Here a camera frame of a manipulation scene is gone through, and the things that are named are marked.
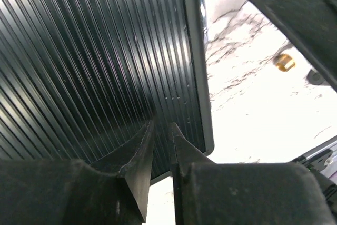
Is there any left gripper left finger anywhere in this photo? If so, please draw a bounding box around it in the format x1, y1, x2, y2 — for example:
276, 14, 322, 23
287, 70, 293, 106
1, 121, 154, 224

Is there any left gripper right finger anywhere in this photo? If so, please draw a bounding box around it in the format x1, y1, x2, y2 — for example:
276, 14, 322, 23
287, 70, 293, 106
170, 123, 336, 224

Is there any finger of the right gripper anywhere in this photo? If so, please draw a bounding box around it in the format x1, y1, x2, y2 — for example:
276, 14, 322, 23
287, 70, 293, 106
249, 0, 336, 89

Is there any black poker chip case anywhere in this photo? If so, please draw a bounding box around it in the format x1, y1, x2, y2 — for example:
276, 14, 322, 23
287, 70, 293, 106
1, 0, 214, 183

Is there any white plastic valve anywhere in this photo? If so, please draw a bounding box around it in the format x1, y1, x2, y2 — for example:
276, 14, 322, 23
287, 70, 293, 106
273, 43, 295, 72

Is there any grey metal cylinder part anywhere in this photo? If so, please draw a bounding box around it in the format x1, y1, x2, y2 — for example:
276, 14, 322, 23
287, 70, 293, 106
306, 69, 329, 86

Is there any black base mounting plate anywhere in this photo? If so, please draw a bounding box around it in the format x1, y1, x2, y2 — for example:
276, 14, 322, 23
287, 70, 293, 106
292, 136, 336, 219

